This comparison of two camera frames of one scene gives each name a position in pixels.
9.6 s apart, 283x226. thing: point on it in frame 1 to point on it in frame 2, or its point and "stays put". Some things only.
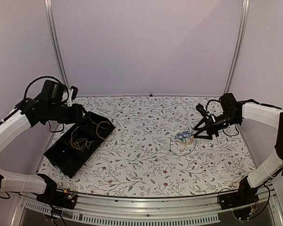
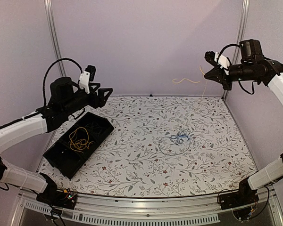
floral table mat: [161, 146] stays put
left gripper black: [77, 114] to [100, 100]
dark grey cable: [175, 137] to [171, 136]
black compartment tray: [73, 150] stays put
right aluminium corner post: [245, 4] stays put
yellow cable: [181, 146] to [202, 69]
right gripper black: [210, 127] to [217, 74]
